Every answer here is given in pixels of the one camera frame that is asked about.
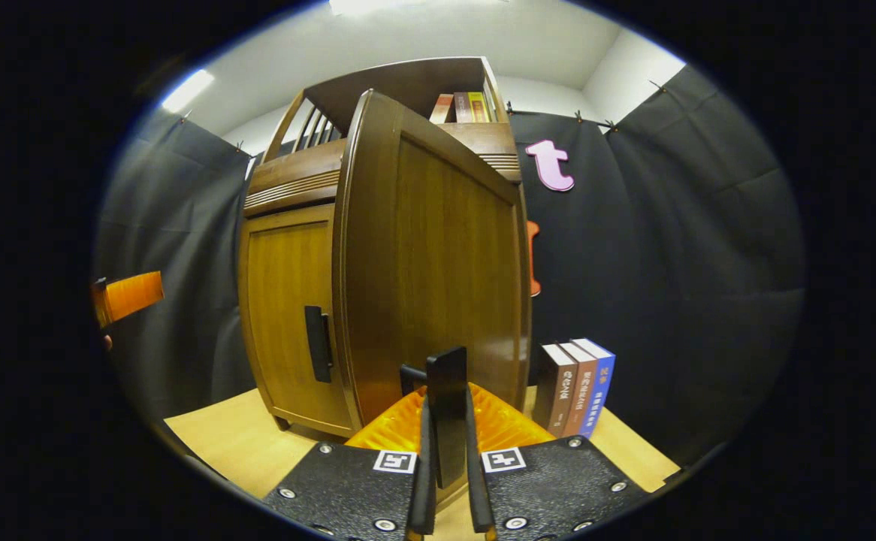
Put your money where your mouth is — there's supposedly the black backdrop cloth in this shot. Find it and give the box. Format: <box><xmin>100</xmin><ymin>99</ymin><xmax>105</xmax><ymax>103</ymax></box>
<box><xmin>92</xmin><ymin>64</ymin><xmax>807</xmax><ymax>467</ymax></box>

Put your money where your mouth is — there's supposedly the long ceiling light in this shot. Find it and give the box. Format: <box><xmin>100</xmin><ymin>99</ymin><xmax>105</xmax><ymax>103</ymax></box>
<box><xmin>160</xmin><ymin>69</ymin><xmax>216</xmax><ymax>115</ymax></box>

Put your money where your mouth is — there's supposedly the wooden drawer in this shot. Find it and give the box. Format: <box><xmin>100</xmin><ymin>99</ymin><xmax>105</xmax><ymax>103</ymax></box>
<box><xmin>243</xmin><ymin>122</ymin><xmax>521</xmax><ymax>219</ymax></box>

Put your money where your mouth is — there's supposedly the wooden double-door shoe cabinet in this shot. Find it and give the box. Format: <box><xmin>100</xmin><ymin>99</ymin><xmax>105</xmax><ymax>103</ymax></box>
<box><xmin>237</xmin><ymin>56</ymin><xmax>533</xmax><ymax>444</ymax></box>

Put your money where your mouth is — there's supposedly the black door handle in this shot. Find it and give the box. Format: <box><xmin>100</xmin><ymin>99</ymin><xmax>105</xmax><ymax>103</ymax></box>
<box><xmin>400</xmin><ymin>346</ymin><xmax>469</xmax><ymax>489</ymax></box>
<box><xmin>304</xmin><ymin>305</ymin><xmax>334</xmax><ymax>384</ymax></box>

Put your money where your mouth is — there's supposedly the blue book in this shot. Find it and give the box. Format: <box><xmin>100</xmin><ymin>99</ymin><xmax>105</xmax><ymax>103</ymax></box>
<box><xmin>572</xmin><ymin>338</ymin><xmax>617</xmax><ymax>439</ymax></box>

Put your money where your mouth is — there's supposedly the wooden cabinet door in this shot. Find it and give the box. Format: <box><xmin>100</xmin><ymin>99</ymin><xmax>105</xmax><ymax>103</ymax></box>
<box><xmin>237</xmin><ymin>204</ymin><xmax>356</xmax><ymax>439</ymax></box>
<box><xmin>331</xmin><ymin>89</ymin><xmax>533</xmax><ymax>452</ymax></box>

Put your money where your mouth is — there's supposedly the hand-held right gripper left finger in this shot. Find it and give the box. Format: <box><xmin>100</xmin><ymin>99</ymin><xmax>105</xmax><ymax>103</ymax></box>
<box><xmin>261</xmin><ymin>385</ymin><xmax>439</xmax><ymax>541</ymax></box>

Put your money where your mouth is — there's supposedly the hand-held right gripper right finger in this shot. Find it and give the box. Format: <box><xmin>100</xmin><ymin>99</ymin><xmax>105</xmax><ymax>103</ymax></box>
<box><xmin>464</xmin><ymin>382</ymin><xmax>651</xmax><ymax>541</ymax></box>

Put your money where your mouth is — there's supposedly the light brown book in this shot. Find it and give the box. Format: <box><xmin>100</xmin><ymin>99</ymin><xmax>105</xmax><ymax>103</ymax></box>
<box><xmin>562</xmin><ymin>342</ymin><xmax>598</xmax><ymax>438</ymax></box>

